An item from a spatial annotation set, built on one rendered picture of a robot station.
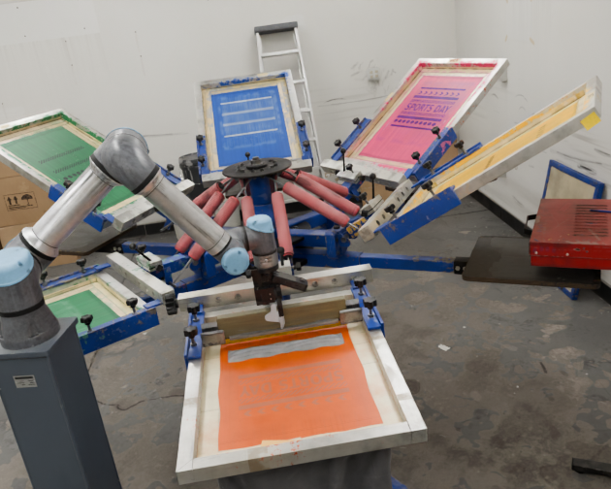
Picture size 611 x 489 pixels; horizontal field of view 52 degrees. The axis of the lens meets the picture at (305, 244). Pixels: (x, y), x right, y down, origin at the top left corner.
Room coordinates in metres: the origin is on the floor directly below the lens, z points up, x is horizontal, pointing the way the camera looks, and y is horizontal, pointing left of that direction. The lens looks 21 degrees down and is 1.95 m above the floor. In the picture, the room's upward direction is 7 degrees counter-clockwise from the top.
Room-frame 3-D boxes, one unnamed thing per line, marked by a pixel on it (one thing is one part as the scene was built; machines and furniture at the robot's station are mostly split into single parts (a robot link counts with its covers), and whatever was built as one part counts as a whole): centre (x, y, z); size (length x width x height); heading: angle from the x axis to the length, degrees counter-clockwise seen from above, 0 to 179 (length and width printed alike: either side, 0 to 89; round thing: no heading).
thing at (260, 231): (1.77, 0.13, 1.31); 0.09 x 0.08 x 0.11; 100
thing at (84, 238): (2.92, 0.76, 0.91); 1.34 x 0.40 x 0.08; 64
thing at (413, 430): (1.57, 0.09, 0.97); 0.79 x 0.58 x 0.04; 4
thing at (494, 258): (2.33, -0.44, 0.91); 1.34 x 0.40 x 0.08; 64
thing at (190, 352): (1.79, 0.39, 0.97); 0.30 x 0.05 x 0.07; 4
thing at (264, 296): (1.77, 0.13, 1.15); 0.09 x 0.08 x 0.12; 94
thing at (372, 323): (1.83, -0.17, 0.97); 0.30 x 0.05 x 0.07; 4
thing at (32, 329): (1.52, 0.76, 1.25); 0.15 x 0.15 x 0.10
